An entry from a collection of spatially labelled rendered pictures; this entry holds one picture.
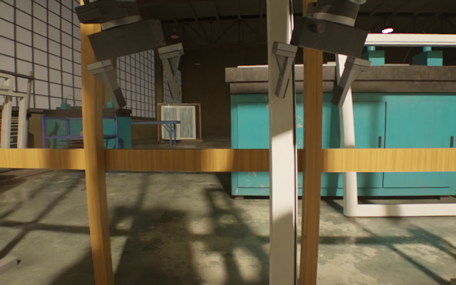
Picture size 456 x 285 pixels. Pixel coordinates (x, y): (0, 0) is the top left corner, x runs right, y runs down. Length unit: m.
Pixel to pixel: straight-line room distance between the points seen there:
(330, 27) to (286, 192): 0.33
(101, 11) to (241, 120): 1.73
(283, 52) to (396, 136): 2.04
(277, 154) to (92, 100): 0.60
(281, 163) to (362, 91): 1.81
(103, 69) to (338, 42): 0.46
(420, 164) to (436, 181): 1.80
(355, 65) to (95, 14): 0.47
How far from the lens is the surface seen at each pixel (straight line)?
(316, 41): 0.47
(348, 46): 0.50
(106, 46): 0.50
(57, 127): 7.39
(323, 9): 0.48
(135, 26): 0.47
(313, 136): 0.70
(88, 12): 0.44
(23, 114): 4.96
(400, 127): 2.43
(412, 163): 0.88
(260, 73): 2.04
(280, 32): 0.57
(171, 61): 0.47
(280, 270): 0.55
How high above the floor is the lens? 0.69
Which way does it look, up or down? 4 degrees down
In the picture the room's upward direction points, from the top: 1 degrees counter-clockwise
